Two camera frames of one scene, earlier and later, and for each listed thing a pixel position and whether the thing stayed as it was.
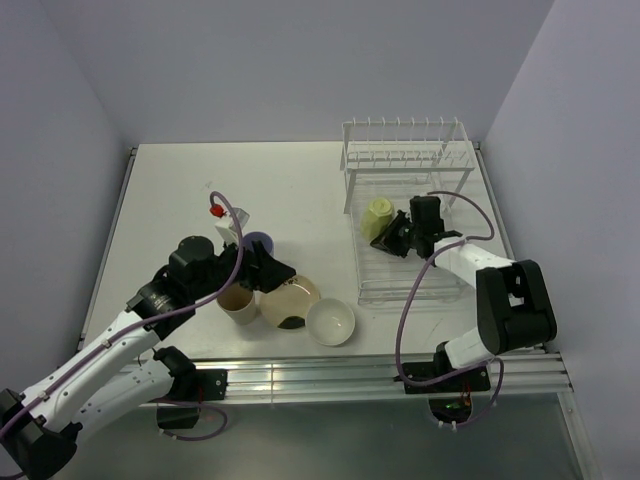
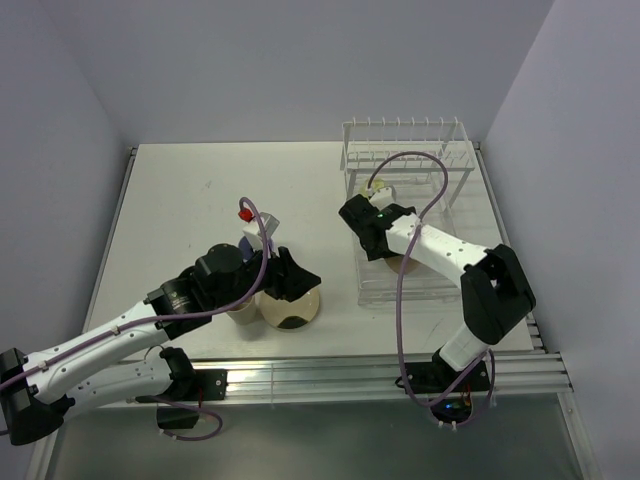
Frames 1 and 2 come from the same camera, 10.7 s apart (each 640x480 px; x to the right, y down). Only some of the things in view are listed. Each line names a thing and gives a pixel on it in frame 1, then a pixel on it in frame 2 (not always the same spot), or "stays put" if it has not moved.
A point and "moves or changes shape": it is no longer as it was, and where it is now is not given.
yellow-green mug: [375, 218] moves or changes shape
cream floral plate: [286, 306] stays put
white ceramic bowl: [330, 322] -> [396, 264]
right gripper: [387, 240] -> [381, 254]
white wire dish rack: [394, 159] stays put
